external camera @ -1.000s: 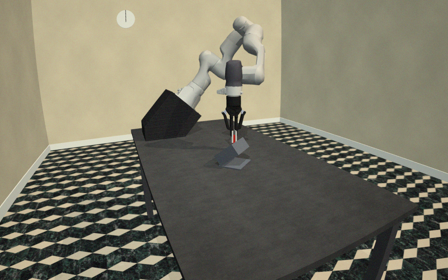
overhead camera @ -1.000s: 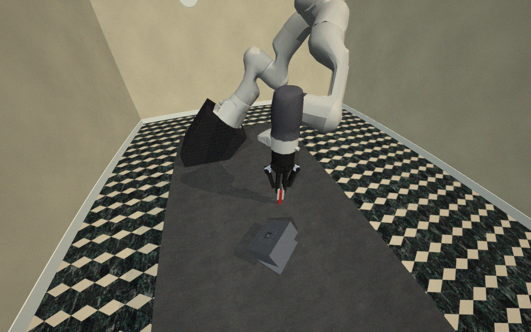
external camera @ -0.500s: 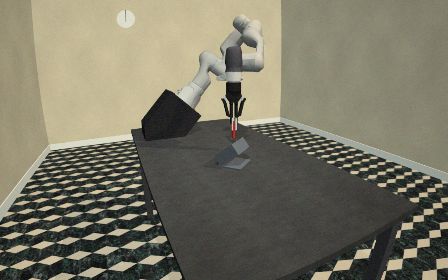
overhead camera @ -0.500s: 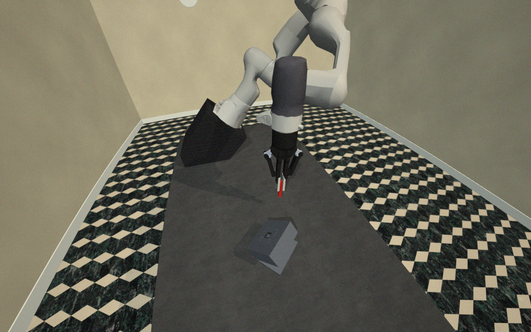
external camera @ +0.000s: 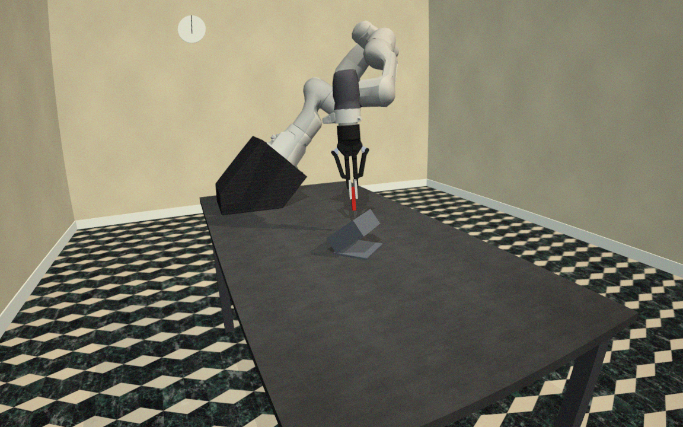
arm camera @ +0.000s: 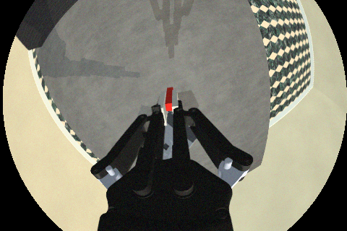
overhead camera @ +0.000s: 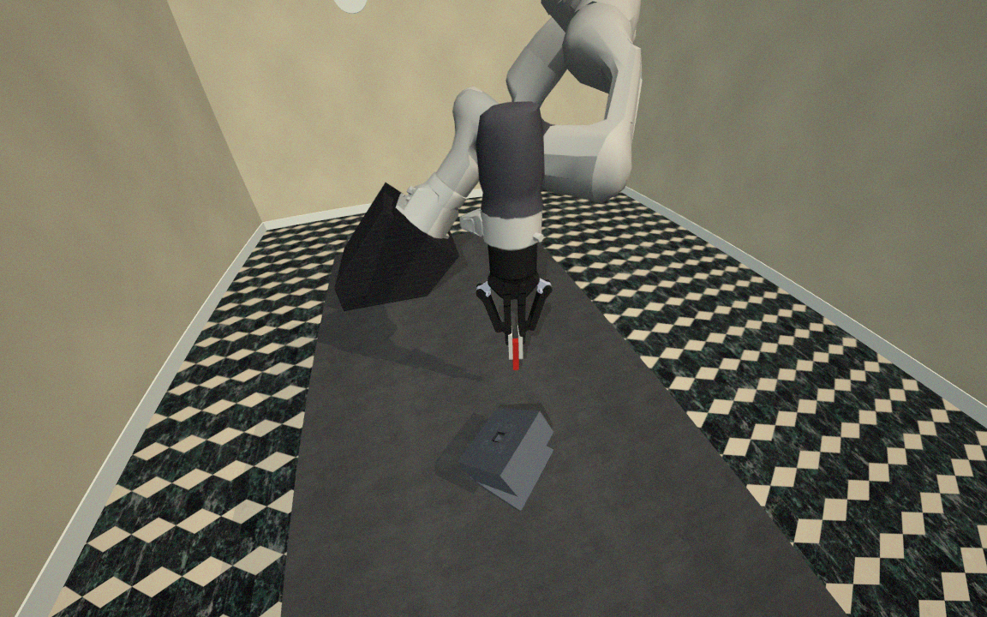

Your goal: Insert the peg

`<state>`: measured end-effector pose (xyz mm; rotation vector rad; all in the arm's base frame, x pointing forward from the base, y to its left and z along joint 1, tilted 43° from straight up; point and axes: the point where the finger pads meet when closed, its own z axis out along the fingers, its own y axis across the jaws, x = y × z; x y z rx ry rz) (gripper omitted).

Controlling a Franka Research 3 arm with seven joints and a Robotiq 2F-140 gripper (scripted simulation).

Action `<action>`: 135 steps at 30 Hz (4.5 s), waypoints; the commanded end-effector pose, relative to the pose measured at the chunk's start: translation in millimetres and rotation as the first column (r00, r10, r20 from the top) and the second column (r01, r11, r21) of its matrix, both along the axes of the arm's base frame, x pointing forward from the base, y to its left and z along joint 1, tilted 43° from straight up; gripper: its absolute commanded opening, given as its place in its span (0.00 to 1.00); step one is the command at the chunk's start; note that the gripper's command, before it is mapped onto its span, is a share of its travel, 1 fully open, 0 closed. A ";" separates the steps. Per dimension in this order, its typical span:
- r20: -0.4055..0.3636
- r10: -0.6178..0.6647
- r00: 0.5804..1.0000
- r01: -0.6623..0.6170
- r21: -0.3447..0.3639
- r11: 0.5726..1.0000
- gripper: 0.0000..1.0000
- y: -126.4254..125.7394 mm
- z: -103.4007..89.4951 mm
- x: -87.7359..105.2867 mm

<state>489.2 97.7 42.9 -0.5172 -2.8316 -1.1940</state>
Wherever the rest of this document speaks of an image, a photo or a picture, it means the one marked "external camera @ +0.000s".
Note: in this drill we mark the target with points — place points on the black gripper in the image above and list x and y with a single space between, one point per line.
349 144

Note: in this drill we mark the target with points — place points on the grey sloped panel with square hole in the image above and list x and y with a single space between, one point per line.
345 241

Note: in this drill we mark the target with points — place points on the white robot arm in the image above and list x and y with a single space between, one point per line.
343 100

